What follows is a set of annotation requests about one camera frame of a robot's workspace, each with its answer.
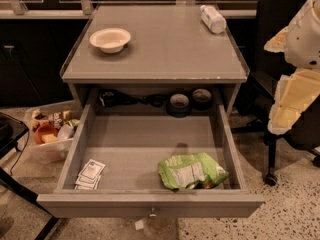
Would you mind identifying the clear plastic bin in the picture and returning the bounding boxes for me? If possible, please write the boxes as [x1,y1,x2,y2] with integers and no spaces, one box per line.
[24,100,80,164]

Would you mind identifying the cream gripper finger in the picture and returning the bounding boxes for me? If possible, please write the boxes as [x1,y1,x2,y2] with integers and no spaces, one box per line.
[268,68,320,135]
[264,27,288,53]

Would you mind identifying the metal drawer knob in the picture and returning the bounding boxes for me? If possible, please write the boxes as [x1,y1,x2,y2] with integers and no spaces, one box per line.
[148,207,158,219]

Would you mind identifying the white paper bowl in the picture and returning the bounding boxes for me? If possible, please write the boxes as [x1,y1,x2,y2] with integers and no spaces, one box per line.
[89,28,131,54]

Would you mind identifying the black tape roll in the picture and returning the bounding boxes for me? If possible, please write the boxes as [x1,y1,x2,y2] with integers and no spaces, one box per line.
[166,92,192,118]

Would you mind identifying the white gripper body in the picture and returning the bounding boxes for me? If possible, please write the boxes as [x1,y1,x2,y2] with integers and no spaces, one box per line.
[285,0,320,69]

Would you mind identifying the green rice chip bag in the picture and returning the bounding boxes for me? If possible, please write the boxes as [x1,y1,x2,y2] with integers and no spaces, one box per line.
[158,152,229,190]

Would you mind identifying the grey open drawer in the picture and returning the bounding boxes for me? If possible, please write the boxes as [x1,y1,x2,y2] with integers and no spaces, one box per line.
[38,90,264,218]

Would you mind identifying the black table at left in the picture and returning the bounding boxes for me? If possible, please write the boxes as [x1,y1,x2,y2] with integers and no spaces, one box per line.
[0,112,61,240]

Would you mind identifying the black cable bundle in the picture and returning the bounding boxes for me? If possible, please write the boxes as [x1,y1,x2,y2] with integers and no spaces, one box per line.
[98,89,169,108]

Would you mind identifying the white sugar packets stack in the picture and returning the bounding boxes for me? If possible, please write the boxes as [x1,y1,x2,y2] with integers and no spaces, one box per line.
[75,159,105,190]

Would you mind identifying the snack packets in bin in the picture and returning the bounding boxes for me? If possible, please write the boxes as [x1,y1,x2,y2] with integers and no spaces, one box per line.
[30,109,80,130]

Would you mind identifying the black office chair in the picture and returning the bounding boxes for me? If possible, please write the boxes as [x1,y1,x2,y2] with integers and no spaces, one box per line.
[235,0,320,186]

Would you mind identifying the white plastic bottle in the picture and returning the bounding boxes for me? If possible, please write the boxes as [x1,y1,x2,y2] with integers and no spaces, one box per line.
[200,5,227,34]

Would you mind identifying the dark tape roll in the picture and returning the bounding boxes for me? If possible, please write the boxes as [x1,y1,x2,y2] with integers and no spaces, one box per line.
[192,88,213,111]

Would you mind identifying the orange bowl in bin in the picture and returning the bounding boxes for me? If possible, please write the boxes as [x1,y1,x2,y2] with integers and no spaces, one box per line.
[34,124,58,144]

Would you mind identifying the grey cabinet counter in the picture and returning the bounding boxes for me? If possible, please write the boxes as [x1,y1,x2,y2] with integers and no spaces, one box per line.
[62,5,248,111]

